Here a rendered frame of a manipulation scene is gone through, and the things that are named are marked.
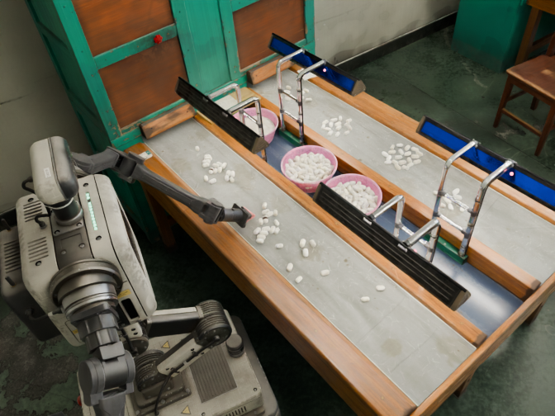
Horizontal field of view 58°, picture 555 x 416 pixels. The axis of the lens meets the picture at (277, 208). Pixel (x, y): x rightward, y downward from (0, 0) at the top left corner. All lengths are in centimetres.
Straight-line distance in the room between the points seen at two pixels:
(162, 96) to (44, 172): 151
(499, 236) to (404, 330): 60
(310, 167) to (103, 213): 127
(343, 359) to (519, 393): 115
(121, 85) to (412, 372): 178
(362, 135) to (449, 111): 159
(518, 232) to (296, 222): 90
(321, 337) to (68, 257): 92
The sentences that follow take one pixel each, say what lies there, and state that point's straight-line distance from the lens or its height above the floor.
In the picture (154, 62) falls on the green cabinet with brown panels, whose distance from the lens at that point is 256.
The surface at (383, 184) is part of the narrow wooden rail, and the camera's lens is 228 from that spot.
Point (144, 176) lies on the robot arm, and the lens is 203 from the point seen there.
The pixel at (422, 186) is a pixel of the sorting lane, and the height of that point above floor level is 74.
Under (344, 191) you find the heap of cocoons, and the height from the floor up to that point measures 74.
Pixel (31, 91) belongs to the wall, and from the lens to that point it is 327.
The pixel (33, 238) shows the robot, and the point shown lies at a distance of 136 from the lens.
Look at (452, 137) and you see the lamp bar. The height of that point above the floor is 109.
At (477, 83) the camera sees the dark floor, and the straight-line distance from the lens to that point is 441.
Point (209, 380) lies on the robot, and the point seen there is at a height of 47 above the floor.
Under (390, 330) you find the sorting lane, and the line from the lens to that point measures 186.
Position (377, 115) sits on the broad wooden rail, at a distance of 266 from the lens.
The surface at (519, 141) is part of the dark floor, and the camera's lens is 390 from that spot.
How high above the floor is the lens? 235
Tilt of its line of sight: 47 degrees down
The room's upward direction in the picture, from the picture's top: 6 degrees counter-clockwise
